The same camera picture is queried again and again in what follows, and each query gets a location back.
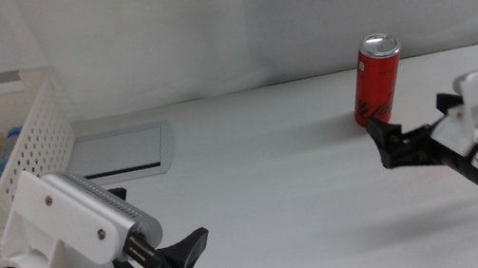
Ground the red soda can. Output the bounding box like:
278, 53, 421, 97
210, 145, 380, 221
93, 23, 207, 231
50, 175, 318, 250
341, 29, 413, 131

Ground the clear water bottle blue cap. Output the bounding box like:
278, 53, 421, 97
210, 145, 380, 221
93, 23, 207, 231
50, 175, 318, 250
0, 125, 30, 185

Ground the white perforated plastic basket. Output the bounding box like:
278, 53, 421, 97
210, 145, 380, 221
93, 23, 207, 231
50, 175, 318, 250
0, 62, 92, 258

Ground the white fabric curtain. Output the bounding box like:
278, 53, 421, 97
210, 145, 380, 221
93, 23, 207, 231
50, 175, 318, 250
0, 0, 478, 134

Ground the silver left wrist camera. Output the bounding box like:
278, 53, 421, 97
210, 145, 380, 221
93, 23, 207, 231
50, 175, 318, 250
41, 156, 166, 268

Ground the grey table cable hatch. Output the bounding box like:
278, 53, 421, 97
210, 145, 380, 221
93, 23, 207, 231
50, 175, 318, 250
59, 119, 182, 191

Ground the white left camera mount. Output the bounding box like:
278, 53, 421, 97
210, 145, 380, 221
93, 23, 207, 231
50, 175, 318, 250
0, 157, 127, 268

